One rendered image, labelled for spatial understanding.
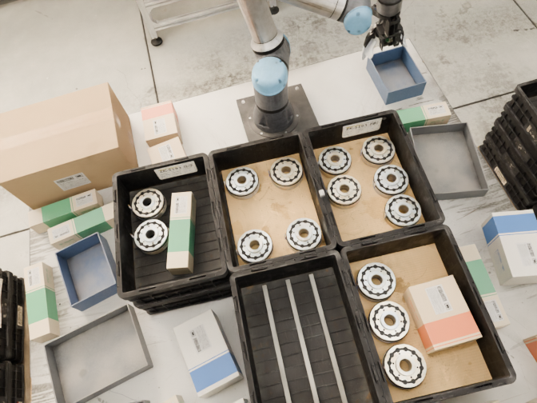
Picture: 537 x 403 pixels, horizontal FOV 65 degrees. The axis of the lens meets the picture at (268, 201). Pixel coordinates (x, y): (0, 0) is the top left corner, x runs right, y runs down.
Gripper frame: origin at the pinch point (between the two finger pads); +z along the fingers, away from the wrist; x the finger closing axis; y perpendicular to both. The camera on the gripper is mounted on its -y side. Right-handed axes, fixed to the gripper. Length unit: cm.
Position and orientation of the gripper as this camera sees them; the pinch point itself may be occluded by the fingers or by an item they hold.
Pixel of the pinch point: (382, 52)
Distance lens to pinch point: 163.0
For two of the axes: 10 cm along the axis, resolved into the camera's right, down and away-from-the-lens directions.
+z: 1.8, 4.2, 8.9
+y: 2.4, 8.6, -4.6
